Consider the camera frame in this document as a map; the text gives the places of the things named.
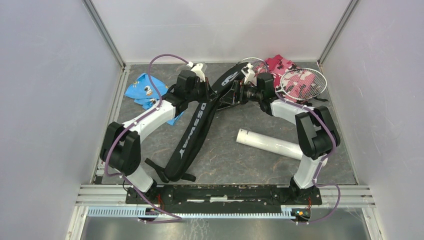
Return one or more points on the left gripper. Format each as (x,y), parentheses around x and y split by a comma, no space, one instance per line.
(210,94)

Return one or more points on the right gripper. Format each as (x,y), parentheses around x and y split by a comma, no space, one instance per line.
(233,95)

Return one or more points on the black racket bag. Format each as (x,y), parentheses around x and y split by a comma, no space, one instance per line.
(195,134)

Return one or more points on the white shuttlecock tube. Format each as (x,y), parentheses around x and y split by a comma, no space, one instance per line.
(269,144)

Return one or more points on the white racket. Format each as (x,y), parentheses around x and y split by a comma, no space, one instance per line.
(301,84)
(258,65)

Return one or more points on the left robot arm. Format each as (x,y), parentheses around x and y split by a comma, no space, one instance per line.
(121,147)

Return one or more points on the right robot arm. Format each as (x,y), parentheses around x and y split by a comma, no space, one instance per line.
(281,97)

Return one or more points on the pink camouflage bag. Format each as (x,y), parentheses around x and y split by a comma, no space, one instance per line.
(279,65)

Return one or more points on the blue cloth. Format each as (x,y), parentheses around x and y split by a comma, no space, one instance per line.
(143,92)

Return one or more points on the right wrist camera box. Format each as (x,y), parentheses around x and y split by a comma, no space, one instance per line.
(249,75)

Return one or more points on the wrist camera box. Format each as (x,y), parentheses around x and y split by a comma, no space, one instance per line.
(198,69)
(249,75)

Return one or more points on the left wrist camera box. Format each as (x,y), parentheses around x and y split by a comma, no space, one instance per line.
(198,69)

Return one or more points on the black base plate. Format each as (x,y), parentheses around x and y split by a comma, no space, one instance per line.
(231,199)

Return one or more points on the white slotted cable duct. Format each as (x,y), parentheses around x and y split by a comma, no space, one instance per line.
(217,210)

